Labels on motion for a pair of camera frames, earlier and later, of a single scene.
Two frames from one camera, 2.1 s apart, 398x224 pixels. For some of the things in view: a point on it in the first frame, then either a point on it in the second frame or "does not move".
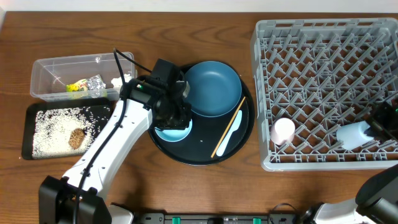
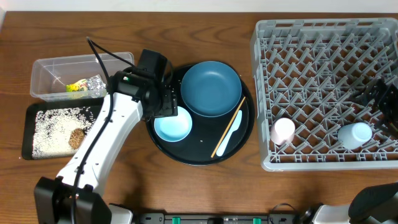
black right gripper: (377, 122) to (389, 92)
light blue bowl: (174, 135) does not move
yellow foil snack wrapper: (94, 85) does not move
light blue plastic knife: (234, 127) does not move
